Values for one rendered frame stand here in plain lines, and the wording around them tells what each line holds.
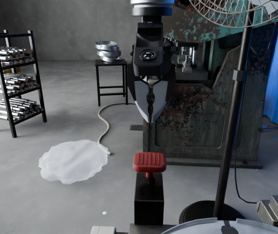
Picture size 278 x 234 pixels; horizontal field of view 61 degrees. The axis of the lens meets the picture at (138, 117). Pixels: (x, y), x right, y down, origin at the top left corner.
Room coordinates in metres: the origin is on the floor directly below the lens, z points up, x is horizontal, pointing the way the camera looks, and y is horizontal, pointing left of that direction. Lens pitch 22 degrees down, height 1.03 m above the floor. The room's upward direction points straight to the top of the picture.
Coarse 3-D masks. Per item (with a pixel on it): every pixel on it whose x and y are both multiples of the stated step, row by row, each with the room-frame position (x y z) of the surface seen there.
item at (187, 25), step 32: (192, 0) 1.69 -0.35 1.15; (224, 0) 1.46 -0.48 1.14; (192, 32) 1.40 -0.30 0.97; (224, 32) 1.39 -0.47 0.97; (256, 32) 1.64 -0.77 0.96; (192, 64) 1.77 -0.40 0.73; (224, 64) 1.59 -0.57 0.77; (256, 64) 1.57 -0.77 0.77; (192, 96) 1.61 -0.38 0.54; (224, 96) 1.58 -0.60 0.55; (256, 96) 1.56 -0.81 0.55; (160, 128) 1.63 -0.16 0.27; (192, 128) 1.61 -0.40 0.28; (224, 128) 1.59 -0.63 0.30; (256, 128) 1.56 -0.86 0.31; (192, 160) 1.57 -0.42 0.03; (256, 160) 1.56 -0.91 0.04
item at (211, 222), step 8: (184, 224) 0.23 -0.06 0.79; (192, 224) 0.24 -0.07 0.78; (200, 224) 0.24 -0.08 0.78; (208, 224) 0.24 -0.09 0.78; (216, 224) 0.24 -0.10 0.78; (224, 224) 0.24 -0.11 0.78; (232, 224) 0.24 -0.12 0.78; (240, 224) 0.24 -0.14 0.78; (248, 224) 0.24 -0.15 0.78; (256, 224) 0.24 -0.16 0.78; (264, 224) 0.23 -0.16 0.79; (168, 232) 0.22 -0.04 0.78; (176, 232) 0.22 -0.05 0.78; (184, 232) 0.22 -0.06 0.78; (192, 232) 0.22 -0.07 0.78; (200, 232) 0.22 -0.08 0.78; (208, 232) 0.22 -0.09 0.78; (216, 232) 0.22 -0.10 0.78; (240, 232) 0.22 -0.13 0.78; (248, 232) 0.22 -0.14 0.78; (256, 232) 0.22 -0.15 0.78; (264, 232) 0.22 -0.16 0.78; (272, 232) 0.22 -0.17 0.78
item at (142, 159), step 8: (144, 152) 0.46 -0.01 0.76; (136, 160) 0.43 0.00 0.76; (144, 160) 0.43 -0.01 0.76; (152, 160) 0.43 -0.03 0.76; (160, 160) 0.43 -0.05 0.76; (136, 168) 0.41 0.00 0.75; (144, 168) 0.40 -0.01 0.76; (152, 168) 0.40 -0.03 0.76; (160, 168) 0.40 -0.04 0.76; (152, 176) 0.43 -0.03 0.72
